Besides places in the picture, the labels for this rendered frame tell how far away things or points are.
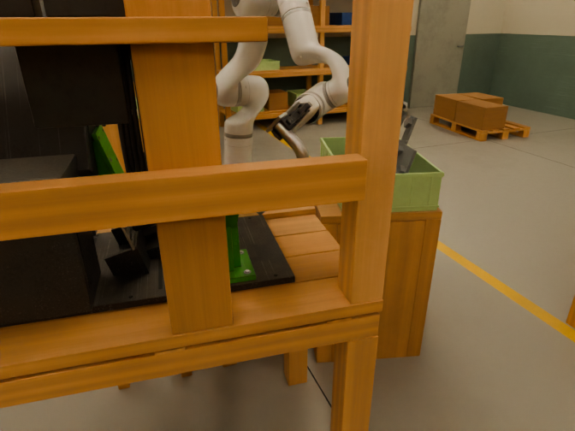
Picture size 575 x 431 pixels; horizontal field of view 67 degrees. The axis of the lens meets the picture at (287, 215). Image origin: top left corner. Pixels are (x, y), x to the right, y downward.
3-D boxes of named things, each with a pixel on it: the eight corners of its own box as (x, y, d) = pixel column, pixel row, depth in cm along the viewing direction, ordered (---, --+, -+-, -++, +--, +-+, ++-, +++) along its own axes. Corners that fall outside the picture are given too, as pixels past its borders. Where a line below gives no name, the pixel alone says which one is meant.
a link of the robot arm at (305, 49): (336, 2, 125) (362, 100, 122) (293, 28, 134) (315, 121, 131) (322, -10, 118) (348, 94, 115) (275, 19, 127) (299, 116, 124)
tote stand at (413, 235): (300, 285, 273) (301, 165, 240) (381, 280, 277) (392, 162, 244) (316, 363, 211) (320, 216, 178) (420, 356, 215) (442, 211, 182)
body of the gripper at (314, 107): (287, 111, 122) (269, 123, 113) (310, 85, 115) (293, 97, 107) (305, 130, 122) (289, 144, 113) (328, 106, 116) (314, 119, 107)
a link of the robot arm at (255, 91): (219, 132, 183) (219, 73, 172) (259, 129, 191) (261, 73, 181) (230, 139, 173) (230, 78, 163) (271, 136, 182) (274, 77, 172)
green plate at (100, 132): (106, 199, 128) (71, 133, 119) (133, 190, 129) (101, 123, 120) (101, 215, 118) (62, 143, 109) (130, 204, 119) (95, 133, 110)
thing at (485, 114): (429, 122, 688) (432, 94, 670) (471, 119, 709) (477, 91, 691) (479, 141, 584) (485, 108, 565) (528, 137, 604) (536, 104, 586)
